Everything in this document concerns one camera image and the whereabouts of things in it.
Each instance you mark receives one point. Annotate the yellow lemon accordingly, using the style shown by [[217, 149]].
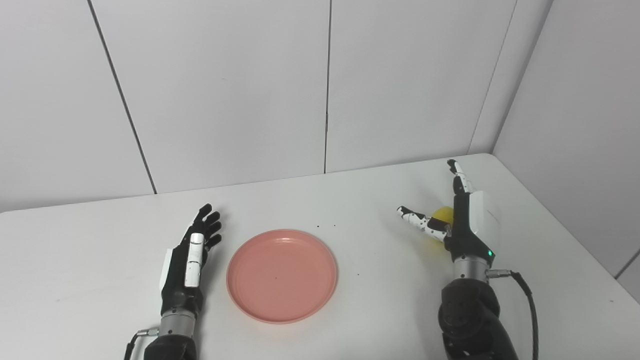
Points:
[[443, 215]]

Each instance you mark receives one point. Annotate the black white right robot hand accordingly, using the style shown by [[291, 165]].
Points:
[[470, 235]]

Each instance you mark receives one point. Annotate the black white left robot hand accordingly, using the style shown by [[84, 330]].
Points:
[[177, 280]]

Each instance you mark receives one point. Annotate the pink round plate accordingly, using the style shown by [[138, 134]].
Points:
[[281, 276]]

